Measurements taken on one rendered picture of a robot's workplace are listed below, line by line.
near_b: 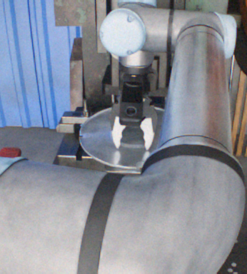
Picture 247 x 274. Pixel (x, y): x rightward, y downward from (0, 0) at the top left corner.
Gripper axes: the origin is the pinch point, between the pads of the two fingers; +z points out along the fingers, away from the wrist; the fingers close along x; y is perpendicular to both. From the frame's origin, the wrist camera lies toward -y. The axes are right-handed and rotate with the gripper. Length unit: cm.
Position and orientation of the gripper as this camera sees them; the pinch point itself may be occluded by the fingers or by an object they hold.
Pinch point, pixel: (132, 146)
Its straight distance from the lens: 75.6
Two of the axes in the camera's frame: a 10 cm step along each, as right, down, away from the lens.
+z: -0.2, 8.4, 5.4
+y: 0.6, -5.4, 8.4
